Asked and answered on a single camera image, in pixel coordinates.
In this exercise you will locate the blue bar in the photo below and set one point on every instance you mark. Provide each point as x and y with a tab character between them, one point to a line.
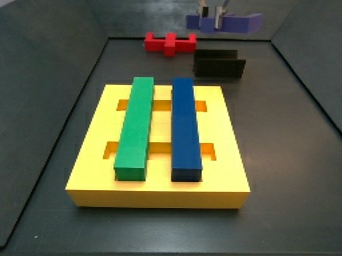
186	158

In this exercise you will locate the black angled fixture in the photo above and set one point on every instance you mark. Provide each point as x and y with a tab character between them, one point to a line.
218	63

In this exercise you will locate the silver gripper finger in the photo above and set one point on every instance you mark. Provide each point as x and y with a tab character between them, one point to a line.
220	10

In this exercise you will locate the yellow slotted board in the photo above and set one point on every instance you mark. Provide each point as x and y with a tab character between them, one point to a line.
223	188

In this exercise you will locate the purple interlocking block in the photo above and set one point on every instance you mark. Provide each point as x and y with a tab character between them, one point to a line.
231	23

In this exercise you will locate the green bar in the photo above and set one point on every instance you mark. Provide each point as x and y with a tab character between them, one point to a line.
129	164

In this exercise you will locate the red interlocking block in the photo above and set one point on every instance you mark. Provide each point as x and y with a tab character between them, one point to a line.
170	45

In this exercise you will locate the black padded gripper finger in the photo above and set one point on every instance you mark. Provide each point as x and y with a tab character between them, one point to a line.
202	10

